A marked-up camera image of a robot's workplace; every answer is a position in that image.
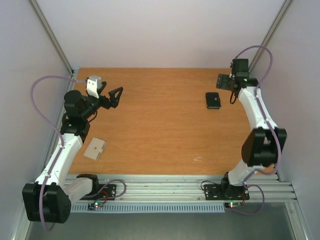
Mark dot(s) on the black leather card holder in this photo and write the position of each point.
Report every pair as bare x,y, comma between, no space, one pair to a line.
212,100

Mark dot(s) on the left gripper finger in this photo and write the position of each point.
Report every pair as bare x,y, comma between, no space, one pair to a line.
102,87
114,96

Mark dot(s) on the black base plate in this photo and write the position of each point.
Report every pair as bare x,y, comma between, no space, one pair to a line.
108,191
215,192

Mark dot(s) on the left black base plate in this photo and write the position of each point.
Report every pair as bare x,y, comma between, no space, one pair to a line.
108,191

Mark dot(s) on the grey slotted cable duct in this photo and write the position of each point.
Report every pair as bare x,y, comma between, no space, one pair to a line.
135,208

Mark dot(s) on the right aluminium corner post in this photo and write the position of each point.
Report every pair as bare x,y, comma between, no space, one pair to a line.
284,8

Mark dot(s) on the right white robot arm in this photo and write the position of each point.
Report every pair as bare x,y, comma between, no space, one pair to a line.
263,146

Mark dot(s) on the left circuit board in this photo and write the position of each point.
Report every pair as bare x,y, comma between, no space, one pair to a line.
96,205

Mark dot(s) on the left aluminium corner post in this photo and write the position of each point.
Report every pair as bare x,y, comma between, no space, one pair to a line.
48,30

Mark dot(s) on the circuit board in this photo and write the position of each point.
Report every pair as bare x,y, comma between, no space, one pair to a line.
232,204
96,205

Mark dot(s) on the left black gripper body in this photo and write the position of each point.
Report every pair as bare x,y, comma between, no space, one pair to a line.
106,103

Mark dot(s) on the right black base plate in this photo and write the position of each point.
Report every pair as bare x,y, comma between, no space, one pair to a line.
215,192

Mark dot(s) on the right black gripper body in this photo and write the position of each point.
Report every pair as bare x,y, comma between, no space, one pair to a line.
223,81

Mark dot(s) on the grey card holder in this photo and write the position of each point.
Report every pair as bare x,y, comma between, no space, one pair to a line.
94,149

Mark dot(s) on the right circuit board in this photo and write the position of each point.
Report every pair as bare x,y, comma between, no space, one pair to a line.
232,204

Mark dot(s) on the aluminium frame rails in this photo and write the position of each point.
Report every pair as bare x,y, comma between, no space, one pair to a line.
186,189

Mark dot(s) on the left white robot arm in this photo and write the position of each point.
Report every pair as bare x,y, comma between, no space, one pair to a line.
48,199

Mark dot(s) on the aluminium corner post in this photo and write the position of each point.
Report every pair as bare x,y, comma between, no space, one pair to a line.
48,30
284,8

